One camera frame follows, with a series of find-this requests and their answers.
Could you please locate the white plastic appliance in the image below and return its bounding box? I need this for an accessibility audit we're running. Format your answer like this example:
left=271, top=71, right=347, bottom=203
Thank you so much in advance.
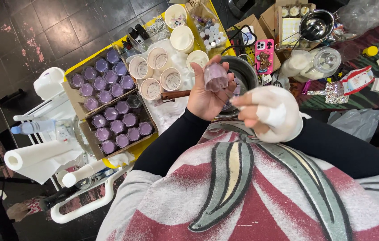
left=33, top=67, right=65, bottom=100

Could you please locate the thin white paper roll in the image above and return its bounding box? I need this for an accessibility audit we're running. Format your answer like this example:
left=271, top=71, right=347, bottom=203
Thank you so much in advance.
left=62, top=159, right=108, bottom=188

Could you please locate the water bottle with blue cap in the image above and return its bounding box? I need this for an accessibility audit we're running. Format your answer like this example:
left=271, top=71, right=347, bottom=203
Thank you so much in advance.
left=11, top=119, right=57, bottom=135

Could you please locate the clear box of small bottles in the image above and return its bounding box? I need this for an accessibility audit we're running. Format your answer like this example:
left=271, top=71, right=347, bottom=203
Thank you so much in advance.
left=185, top=1, right=229, bottom=57

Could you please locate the white paper sheet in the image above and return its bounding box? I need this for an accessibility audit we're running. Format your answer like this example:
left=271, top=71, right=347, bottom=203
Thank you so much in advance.
left=125, top=39, right=211, bottom=135

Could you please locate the clear glass measuring cup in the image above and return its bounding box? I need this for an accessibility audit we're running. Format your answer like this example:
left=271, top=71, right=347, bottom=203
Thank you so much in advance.
left=55, top=118, right=76, bottom=142

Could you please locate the grey red printed sweatshirt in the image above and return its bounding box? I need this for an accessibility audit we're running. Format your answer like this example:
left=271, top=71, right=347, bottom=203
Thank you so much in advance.
left=96, top=120, right=379, bottom=241

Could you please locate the white charger plug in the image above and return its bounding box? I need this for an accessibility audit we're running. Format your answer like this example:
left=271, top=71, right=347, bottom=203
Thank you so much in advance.
left=241, top=26, right=256, bottom=46

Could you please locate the person's left hand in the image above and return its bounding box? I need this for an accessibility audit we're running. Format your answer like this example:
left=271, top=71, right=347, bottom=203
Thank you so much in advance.
left=187, top=55, right=237, bottom=121

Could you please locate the cardboard box with white candles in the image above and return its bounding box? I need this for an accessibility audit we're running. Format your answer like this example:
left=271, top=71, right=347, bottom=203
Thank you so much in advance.
left=274, top=3, right=318, bottom=51

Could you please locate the purple glass candle jar single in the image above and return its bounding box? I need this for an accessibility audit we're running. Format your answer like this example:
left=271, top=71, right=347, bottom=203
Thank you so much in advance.
left=204, top=62, right=229, bottom=93

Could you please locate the group of purple candle jars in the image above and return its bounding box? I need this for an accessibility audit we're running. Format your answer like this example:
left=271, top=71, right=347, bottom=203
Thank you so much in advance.
left=70, top=49, right=136, bottom=112
left=91, top=100, right=153, bottom=155

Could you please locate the large white paper towel roll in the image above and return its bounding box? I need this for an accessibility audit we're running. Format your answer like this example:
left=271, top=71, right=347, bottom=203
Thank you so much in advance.
left=4, top=139, right=73, bottom=171

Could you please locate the metal pot with wooden handle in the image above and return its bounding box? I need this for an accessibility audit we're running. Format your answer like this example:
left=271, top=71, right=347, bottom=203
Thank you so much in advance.
left=161, top=56, right=260, bottom=118

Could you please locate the clear plastic bag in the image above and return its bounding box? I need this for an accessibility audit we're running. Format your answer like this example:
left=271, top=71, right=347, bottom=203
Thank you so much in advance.
left=336, top=0, right=379, bottom=35

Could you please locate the black whisk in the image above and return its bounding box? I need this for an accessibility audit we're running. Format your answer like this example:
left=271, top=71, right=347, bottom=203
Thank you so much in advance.
left=272, top=36, right=301, bottom=88

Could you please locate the striped rug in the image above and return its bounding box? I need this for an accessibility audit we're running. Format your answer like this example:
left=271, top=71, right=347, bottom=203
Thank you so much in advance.
left=289, top=21, right=379, bottom=111

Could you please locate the printed measuring paper cup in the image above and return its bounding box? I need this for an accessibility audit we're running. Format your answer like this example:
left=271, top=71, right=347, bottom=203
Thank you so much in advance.
left=139, top=78, right=162, bottom=100
left=159, top=67, right=182, bottom=92
left=147, top=47, right=172, bottom=71
left=128, top=56, right=154, bottom=80

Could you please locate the open brown cardboard box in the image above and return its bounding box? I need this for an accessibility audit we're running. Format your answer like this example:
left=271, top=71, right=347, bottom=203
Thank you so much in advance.
left=227, top=13, right=282, bottom=71

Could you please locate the yellow round cap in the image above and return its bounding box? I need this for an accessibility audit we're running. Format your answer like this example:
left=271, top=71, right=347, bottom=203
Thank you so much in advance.
left=362, top=46, right=379, bottom=57

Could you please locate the bag of white wax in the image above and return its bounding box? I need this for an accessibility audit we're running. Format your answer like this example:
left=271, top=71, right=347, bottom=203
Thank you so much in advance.
left=281, top=50, right=311, bottom=83

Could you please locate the grey plastic bag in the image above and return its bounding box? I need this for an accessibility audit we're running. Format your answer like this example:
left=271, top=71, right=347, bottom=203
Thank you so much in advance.
left=327, top=108, right=379, bottom=143

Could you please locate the empty clear glass jar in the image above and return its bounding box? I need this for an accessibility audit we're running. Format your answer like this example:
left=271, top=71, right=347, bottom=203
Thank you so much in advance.
left=127, top=94, right=142, bottom=108

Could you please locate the white plastic cart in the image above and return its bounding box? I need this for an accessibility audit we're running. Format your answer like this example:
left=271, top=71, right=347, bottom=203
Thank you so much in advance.
left=13, top=67, right=134, bottom=224

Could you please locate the black dropper bottle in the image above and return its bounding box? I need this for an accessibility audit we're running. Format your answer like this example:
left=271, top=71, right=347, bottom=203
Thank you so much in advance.
left=134, top=23, right=150, bottom=41
left=127, top=27, right=144, bottom=45

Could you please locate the red white wet wipes pack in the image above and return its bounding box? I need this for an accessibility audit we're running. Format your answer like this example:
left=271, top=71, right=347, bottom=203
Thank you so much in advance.
left=340, top=66, right=375, bottom=96

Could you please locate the black power strip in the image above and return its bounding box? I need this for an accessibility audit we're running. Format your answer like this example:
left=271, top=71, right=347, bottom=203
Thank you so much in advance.
left=230, top=36, right=255, bottom=58

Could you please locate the steel pouring pot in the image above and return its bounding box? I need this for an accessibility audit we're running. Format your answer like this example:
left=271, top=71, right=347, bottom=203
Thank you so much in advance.
left=275, top=9, right=335, bottom=51

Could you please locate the clear container of candle wicks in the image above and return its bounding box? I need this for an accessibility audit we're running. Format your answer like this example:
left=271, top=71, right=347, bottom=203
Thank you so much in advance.
left=145, top=17, right=170, bottom=38

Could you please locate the brown cardboard tray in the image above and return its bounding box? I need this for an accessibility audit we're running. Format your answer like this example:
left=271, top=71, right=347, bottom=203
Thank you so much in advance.
left=79, top=92, right=159, bottom=161
left=61, top=47, right=138, bottom=120

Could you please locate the phone in pink case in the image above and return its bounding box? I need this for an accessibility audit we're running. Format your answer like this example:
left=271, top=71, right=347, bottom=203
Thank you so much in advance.
left=254, top=39, right=275, bottom=75

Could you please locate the person's right hand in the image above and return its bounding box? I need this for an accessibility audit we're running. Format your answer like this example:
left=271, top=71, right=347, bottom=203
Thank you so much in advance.
left=230, top=85, right=304, bottom=144

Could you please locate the glass jar with glass lid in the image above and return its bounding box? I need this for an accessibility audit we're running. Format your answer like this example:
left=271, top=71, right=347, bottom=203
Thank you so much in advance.
left=305, top=46, right=342, bottom=81

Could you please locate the white paper cup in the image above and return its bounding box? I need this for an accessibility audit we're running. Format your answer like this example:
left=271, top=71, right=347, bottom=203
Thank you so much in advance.
left=170, top=25, right=195, bottom=54
left=186, top=50, right=209, bottom=71
left=165, top=4, right=187, bottom=30

